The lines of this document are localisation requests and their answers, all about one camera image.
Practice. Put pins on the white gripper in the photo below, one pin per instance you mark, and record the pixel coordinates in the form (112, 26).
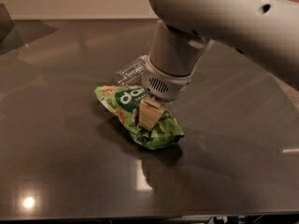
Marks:
(164, 85)

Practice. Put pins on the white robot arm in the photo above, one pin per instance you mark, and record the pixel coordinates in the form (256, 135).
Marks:
(266, 31)

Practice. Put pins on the green rice chip bag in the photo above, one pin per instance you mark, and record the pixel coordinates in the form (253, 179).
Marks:
(123, 102)

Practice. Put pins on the clear plastic water bottle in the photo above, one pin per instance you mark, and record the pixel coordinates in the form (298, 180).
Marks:
(131, 73)

